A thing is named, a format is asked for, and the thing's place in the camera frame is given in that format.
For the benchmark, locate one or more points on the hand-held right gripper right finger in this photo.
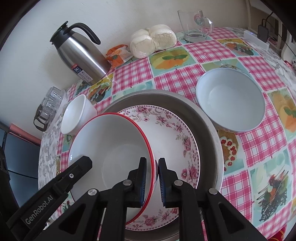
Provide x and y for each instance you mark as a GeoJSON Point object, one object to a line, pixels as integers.
{"type": "Point", "coordinates": [161, 185]}

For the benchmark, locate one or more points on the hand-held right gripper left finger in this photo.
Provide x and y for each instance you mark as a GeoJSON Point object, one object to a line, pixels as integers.
{"type": "Point", "coordinates": [143, 183]}

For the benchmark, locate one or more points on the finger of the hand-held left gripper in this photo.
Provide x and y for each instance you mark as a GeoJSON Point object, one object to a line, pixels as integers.
{"type": "Point", "coordinates": [76, 171]}

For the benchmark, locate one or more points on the red-rimmed strawberry bowl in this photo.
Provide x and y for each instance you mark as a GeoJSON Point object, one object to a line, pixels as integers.
{"type": "Point", "coordinates": [111, 148]}

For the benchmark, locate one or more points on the pink floral round plate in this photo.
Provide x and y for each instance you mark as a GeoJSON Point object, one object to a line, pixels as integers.
{"type": "Point", "coordinates": [171, 139]}

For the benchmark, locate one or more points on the plain white bowl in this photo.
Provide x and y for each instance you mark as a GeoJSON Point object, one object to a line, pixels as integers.
{"type": "Point", "coordinates": [76, 115]}

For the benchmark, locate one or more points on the stainless steel basin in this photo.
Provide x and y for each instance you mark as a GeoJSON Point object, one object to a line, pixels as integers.
{"type": "Point", "coordinates": [203, 129]}

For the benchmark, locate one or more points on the white bowl with red print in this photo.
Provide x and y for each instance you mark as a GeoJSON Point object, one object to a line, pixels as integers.
{"type": "Point", "coordinates": [231, 102]}

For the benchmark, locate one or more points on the white round tray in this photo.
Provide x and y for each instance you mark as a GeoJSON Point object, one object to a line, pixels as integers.
{"type": "Point", "coordinates": [62, 104]}

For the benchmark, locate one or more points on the small clear glass cup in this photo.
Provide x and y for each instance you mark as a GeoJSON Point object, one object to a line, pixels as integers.
{"type": "Point", "coordinates": [55, 92]}
{"type": "Point", "coordinates": [52, 104]}

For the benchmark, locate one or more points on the stainless steel thermos jug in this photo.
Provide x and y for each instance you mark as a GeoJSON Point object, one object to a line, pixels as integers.
{"type": "Point", "coordinates": [78, 53]}

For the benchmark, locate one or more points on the orange snack packet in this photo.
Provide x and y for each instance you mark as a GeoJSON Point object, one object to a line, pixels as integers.
{"type": "Point", "coordinates": [118, 56]}

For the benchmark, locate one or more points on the red patterned cushion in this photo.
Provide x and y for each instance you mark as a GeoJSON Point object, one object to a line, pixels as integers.
{"type": "Point", "coordinates": [278, 236]}

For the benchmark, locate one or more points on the bag of steamed buns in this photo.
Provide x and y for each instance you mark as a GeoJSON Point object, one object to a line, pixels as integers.
{"type": "Point", "coordinates": [150, 39]}

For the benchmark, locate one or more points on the clear glass mug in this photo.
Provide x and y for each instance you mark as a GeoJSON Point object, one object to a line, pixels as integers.
{"type": "Point", "coordinates": [192, 23]}

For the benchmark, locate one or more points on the white power strip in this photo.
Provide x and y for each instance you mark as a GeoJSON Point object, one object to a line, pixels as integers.
{"type": "Point", "coordinates": [254, 38]}

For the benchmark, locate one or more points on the black charger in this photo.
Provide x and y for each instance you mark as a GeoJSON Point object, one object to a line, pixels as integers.
{"type": "Point", "coordinates": [263, 32]}

